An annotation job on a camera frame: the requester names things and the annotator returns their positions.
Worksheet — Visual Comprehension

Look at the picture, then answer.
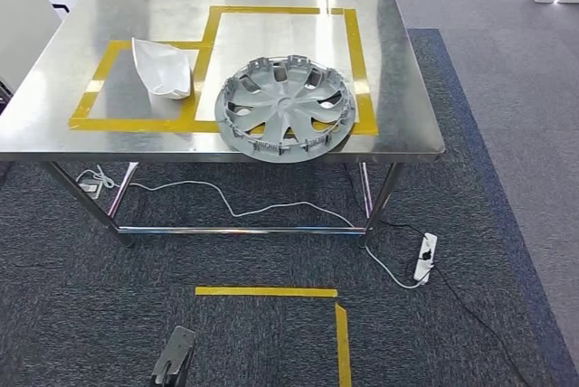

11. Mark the white car mirror cover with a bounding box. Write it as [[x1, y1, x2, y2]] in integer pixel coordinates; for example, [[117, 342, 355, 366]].
[[131, 37, 193, 101]]

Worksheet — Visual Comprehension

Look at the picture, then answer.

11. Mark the stainless steel workbench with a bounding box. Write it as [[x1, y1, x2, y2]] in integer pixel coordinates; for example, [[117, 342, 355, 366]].
[[0, 0, 447, 249]]

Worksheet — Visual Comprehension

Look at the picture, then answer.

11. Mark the yellow tape on workbench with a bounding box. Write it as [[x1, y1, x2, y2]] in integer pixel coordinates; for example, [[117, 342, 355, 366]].
[[68, 5, 378, 137]]

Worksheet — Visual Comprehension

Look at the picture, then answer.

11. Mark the grey wheel hubcap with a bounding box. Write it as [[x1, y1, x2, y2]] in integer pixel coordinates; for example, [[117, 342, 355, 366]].
[[214, 54, 357, 164]]

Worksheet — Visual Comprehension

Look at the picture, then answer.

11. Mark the white power strip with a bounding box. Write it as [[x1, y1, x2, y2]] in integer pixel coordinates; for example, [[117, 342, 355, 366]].
[[413, 232, 439, 285]]

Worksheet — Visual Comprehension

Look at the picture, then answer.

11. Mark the white power adapter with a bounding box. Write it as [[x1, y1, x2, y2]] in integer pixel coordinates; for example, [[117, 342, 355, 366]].
[[77, 179, 103, 201]]

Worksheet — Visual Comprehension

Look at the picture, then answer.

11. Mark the grey partition panel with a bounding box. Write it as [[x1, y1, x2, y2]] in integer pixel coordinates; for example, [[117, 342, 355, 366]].
[[0, 0, 63, 95]]

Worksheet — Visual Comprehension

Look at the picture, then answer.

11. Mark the white power cable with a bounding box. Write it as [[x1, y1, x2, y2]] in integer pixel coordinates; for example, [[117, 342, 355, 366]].
[[76, 165, 431, 291]]

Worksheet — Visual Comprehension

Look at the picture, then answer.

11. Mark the thin black cable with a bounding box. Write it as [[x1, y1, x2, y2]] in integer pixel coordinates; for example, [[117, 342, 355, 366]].
[[343, 162, 426, 239]]

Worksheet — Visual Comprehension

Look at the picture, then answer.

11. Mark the black power cable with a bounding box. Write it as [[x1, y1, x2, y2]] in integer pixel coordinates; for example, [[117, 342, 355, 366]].
[[404, 249, 532, 387]]

